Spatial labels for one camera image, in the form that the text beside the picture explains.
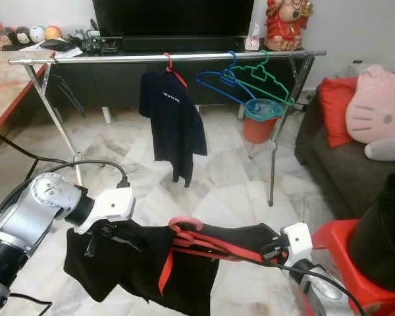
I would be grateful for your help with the black shirt with red trim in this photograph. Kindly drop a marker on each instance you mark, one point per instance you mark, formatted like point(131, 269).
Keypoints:
point(118, 276)

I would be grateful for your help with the pink red plastic hanger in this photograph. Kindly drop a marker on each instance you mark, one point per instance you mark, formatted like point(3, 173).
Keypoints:
point(185, 219)

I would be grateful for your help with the green plastic hanger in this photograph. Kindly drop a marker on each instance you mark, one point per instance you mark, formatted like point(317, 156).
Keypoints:
point(271, 78)

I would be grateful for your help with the blue plastic hanger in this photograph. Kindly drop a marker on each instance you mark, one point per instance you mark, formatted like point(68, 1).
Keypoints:
point(225, 78)

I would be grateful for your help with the red hanger under navy shirt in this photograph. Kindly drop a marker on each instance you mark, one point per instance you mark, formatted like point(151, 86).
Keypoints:
point(168, 64)

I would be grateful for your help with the red plastic stool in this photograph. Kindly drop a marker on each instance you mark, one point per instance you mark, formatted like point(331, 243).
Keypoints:
point(342, 263)

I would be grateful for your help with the black bucket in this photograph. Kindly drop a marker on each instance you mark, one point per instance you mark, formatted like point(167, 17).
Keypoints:
point(382, 237)

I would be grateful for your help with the orange bucket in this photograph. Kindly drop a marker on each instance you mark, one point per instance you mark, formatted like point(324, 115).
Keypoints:
point(258, 130)

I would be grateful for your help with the navy shirt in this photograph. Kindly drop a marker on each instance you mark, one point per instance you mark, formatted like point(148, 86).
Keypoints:
point(174, 125)

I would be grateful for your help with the red cushion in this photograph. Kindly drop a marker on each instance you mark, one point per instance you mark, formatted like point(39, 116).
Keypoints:
point(336, 112)

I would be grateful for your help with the pink cat plush cushion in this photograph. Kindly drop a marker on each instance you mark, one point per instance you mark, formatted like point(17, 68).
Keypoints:
point(382, 105)

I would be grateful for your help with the silver metal clothes rack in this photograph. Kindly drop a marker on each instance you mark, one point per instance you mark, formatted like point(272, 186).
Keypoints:
point(118, 58)

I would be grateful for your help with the white paper stack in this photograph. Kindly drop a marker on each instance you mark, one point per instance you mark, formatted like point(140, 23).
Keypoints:
point(66, 52)

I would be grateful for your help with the black wallet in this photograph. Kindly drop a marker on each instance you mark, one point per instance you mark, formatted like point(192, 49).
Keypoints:
point(56, 45)

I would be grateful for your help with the black soundbar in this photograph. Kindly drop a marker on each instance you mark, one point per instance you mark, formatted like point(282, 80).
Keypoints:
point(184, 43)

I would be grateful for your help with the white tissue pack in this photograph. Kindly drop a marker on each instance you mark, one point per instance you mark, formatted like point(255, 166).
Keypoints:
point(252, 43)

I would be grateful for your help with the orange round plush toy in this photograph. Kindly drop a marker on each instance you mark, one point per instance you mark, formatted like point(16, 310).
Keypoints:
point(52, 33)

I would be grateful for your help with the white round plush toy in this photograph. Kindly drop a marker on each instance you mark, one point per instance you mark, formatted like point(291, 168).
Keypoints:
point(37, 34)

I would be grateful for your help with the red laughing Buddha statue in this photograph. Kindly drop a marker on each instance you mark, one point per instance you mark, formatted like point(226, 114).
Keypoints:
point(286, 29)

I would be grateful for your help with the black eared plush toy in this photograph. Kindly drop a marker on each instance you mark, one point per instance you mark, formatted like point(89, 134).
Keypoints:
point(16, 38)

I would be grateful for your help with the black television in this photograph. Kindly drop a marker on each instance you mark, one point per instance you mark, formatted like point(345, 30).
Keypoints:
point(174, 16)

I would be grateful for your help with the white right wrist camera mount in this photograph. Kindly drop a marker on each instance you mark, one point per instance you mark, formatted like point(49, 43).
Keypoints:
point(297, 240)

